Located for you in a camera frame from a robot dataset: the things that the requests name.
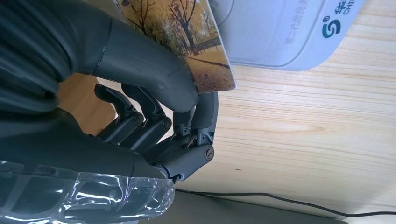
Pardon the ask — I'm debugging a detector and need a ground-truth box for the black laptop cable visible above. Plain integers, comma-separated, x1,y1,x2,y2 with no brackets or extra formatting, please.
176,189,396,217

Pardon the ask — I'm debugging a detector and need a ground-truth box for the white card reader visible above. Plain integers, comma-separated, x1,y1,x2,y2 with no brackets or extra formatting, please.
209,0,367,72

